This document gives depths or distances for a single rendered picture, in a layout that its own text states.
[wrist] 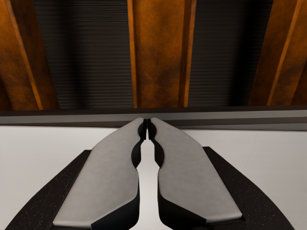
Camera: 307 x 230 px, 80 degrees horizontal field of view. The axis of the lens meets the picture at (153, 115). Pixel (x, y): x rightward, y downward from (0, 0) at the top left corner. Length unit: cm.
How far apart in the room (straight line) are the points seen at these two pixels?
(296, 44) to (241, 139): 24
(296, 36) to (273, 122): 20
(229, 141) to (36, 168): 16
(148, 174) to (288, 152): 12
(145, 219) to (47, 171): 11
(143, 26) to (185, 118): 17
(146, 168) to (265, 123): 11
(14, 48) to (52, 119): 19
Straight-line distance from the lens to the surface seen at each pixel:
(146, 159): 16
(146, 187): 18
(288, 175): 22
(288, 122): 20
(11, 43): 35
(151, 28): 29
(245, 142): 17
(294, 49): 37
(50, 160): 18
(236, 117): 18
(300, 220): 28
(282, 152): 20
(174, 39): 29
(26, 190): 21
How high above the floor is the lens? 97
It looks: 63 degrees down
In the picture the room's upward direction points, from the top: 175 degrees clockwise
